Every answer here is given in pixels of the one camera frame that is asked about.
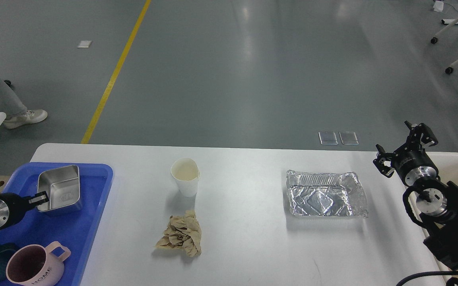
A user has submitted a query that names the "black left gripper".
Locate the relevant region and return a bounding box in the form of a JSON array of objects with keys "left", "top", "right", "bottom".
[{"left": 0, "top": 191, "right": 50, "bottom": 230}]

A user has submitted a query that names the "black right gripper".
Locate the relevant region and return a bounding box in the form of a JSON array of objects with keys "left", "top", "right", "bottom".
[{"left": 374, "top": 121, "right": 439, "bottom": 186}]

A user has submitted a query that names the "stainless steel rectangular container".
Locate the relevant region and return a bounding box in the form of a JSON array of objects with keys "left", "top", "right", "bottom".
[{"left": 36, "top": 165, "right": 83, "bottom": 216}]

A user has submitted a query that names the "pink HOME mug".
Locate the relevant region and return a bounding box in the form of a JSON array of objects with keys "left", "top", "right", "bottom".
[{"left": 5, "top": 241, "right": 71, "bottom": 286}]

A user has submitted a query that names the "aluminium foil tray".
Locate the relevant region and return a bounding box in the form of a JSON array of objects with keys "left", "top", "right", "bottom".
[{"left": 286, "top": 170, "right": 369, "bottom": 218}]

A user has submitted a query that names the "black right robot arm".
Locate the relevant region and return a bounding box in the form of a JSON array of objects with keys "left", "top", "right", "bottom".
[{"left": 373, "top": 121, "right": 458, "bottom": 286}]

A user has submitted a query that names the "blue plastic tray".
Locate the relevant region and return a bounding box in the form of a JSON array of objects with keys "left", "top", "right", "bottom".
[{"left": 0, "top": 163, "right": 113, "bottom": 286}]

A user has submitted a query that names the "right clear floor plate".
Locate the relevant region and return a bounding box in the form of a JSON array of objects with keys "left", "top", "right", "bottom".
[{"left": 339, "top": 131, "right": 359, "bottom": 145}]

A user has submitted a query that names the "clear floor plate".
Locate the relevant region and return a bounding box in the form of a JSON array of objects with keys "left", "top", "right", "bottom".
[
  {"left": 339, "top": 131, "right": 359, "bottom": 145},
  {"left": 318, "top": 131, "right": 338, "bottom": 145}
]

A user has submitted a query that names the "left clear floor plate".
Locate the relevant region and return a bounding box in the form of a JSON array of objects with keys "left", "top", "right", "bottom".
[{"left": 318, "top": 131, "right": 338, "bottom": 145}]

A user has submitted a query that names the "person in grey trousers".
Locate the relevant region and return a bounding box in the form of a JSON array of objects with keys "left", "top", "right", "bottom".
[{"left": 0, "top": 77, "right": 49, "bottom": 129}]

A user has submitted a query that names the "crumpled brown paper napkin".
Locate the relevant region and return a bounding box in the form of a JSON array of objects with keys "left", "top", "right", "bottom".
[{"left": 155, "top": 210, "right": 202, "bottom": 257}]

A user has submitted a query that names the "white paper cup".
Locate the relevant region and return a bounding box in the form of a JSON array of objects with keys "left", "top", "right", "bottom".
[{"left": 170, "top": 158, "right": 200, "bottom": 197}]

